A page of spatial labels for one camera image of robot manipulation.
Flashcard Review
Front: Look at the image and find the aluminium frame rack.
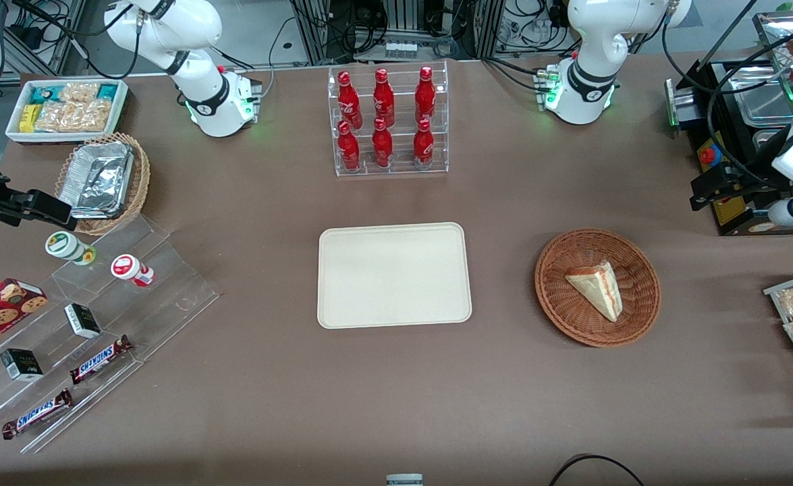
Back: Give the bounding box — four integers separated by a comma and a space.
288, 0, 505, 65

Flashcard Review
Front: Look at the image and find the red lid yogurt bottle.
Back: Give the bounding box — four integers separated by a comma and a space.
111, 254, 155, 288

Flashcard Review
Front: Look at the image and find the clear acrylic stepped stand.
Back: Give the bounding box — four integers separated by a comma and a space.
0, 215, 220, 454

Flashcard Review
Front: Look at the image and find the small dark box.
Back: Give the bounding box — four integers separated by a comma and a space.
0, 348, 44, 382
64, 303, 102, 340

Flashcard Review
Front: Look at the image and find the large clear cracker bag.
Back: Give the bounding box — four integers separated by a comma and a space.
35, 100, 111, 133

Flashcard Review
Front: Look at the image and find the clear acrylic bottle rack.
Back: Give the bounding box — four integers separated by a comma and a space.
327, 61, 449, 178

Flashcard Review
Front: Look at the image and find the cream plastic tray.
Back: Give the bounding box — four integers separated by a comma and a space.
317, 222, 473, 330

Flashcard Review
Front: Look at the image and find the white snack bin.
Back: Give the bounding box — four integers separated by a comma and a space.
5, 78, 130, 145

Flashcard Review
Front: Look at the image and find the light wicker basket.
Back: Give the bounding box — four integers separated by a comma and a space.
55, 132, 151, 236

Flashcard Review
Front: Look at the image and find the red cola bottle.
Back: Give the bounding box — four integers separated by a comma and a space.
415, 66, 437, 125
373, 68, 395, 128
337, 120, 361, 172
337, 71, 363, 129
372, 117, 394, 169
413, 118, 435, 171

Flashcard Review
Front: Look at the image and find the triangular sandwich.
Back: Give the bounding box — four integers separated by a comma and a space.
564, 261, 623, 323

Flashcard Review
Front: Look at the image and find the aluminium foil container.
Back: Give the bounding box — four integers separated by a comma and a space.
59, 142, 134, 220

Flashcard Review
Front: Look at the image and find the snickers bar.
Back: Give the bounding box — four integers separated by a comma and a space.
70, 335, 134, 385
1, 389, 74, 440

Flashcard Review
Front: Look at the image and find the steel warmer pan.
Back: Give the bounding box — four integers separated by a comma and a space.
730, 67, 793, 127
753, 128, 790, 156

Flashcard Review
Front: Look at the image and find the small clear cracker bag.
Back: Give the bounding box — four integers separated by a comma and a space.
59, 82, 100, 104

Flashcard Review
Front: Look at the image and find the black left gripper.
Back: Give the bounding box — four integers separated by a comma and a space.
690, 160, 775, 212

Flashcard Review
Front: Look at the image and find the brown wicker basket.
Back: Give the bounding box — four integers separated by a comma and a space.
535, 227, 661, 348

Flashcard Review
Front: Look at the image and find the black food warmer cabinet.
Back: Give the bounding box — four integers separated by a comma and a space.
665, 10, 793, 237

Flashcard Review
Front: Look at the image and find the black cable loop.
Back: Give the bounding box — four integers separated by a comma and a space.
548, 454, 645, 486

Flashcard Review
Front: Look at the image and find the green lid yogurt bottle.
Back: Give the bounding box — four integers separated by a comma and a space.
45, 231, 97, 266

